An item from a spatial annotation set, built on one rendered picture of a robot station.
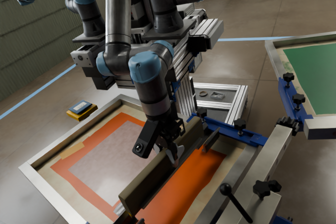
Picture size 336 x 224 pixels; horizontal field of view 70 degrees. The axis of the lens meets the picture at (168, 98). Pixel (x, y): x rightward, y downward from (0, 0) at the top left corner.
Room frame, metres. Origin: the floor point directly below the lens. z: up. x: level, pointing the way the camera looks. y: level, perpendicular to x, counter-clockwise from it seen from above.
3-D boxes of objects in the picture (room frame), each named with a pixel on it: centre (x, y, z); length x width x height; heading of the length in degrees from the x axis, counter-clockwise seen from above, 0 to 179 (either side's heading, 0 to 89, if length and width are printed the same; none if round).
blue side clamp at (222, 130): (0.69, -0.17, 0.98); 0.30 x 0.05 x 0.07; 42
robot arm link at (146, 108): (0.54, 0.04, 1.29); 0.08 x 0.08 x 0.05
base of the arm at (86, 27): (1.50, 0.32, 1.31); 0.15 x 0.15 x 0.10
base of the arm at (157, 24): (1.23, -0.10, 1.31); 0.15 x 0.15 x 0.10
